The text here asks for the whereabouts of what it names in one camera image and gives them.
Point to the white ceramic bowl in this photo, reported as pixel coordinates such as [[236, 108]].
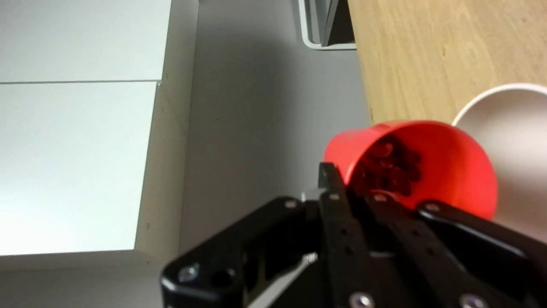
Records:
[[513, 142]]

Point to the white wall cabinet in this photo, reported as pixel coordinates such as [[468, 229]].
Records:
[[74, 142]]

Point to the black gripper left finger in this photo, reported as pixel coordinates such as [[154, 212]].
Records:
[[335, 245]]

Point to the dark pieces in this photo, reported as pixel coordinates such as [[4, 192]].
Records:
[[393, 164]]

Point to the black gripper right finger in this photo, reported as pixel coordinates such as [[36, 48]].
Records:
[[455, 257]]

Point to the red plastic cup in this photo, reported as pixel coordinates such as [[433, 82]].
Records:
[[450, 164]]

